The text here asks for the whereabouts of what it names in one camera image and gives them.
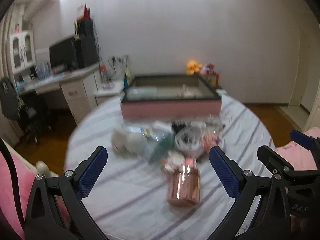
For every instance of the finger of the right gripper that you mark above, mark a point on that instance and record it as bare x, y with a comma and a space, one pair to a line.
307, 142
272, 160

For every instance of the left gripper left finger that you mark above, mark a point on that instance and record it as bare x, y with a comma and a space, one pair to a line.
55, 209

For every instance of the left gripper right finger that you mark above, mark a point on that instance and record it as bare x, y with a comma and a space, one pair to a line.
261, 208

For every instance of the colorful block doll toy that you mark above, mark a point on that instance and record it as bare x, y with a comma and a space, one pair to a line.
211, 140

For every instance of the rose gold metal jar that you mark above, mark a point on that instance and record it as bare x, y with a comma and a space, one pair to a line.
184, 187

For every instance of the white bottle green base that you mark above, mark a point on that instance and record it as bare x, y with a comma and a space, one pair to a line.
150, 149

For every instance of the white power adapter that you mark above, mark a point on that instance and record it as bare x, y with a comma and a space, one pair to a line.
162, 126

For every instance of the clear plastic container box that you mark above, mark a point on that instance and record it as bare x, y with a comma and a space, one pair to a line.
142, 93

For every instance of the white heart plug nightlight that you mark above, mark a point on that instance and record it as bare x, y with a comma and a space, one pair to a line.
188, 141

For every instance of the pink white block toy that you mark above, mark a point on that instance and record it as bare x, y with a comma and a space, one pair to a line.
173, 161

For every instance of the black hair clip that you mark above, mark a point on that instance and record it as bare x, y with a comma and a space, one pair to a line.
179, 125

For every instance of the pink pig figurine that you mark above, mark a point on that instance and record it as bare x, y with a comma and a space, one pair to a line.
186, 93

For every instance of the blue small tube box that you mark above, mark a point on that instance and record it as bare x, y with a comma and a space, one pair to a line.
141, 130

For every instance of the pink bedding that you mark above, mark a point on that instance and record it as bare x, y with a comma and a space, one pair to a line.
300, 158

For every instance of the white door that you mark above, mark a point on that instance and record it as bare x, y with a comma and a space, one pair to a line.
302, 71

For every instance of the red toy storage box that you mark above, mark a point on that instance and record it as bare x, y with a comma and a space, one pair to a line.
212, 79

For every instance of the purple plush toy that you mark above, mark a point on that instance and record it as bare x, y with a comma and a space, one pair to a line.
208, 69

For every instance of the orange octopus plush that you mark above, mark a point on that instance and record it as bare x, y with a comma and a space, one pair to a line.
193, 68

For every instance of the low black white cabinet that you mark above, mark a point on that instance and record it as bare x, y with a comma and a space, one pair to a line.
105, 92

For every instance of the white desk with drawers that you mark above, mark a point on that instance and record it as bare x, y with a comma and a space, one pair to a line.
78, 87

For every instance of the pink black storage box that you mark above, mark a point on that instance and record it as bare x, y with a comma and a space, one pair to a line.
168, 103

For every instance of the snack bag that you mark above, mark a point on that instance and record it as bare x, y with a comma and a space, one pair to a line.
127, 78

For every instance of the orange cap bottle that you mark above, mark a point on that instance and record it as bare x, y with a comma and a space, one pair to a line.
103, 74

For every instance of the black computer monitor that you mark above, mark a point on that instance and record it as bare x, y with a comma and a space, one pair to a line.
63, 53

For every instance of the black computer tower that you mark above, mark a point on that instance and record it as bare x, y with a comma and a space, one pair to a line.
86, 51

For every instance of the white glass door cabinet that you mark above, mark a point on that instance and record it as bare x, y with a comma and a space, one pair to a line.
21, 51

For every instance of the pink doll on cabinet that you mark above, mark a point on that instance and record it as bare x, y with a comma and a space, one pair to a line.
17, 28

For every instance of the black speaker box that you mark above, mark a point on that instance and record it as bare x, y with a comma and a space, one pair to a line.
85, 27

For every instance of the red paper bag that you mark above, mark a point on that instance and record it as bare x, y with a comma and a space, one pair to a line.
83, 13

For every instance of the white air conditioner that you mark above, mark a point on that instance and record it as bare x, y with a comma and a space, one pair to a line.
34, 7

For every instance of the wall power strip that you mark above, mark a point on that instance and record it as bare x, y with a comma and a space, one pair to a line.
122, 60

